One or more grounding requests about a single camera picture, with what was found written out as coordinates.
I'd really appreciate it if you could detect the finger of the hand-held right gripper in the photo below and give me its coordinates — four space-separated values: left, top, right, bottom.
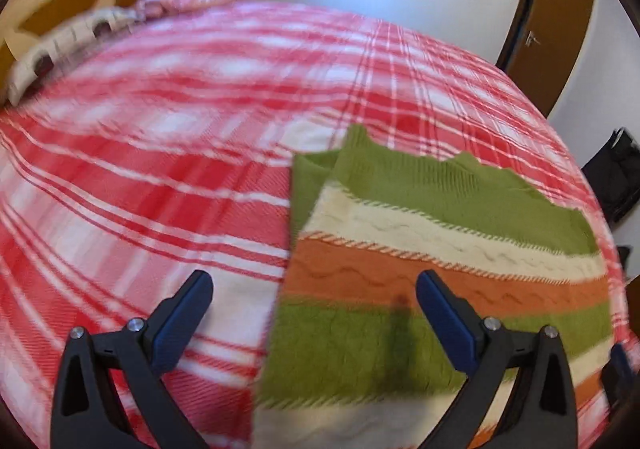
600 343 637 407

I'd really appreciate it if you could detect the red plaid bed sheet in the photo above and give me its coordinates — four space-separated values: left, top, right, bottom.
0 0 628 449

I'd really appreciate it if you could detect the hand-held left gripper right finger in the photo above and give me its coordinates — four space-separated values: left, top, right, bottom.
416 270 581 449

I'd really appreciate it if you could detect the green striped knit sweater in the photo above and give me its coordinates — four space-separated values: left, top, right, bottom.
251 124 618 449

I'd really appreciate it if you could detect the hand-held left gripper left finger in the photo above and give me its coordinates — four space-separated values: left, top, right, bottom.
50 270 215 449

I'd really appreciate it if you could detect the white brown patterned pillow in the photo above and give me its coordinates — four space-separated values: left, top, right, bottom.
7 6 146 106

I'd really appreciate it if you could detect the black folding chair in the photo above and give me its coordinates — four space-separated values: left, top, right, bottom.
580 127 640 225

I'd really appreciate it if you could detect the brown wooden door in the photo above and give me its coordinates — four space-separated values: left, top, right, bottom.
495 0 596 117

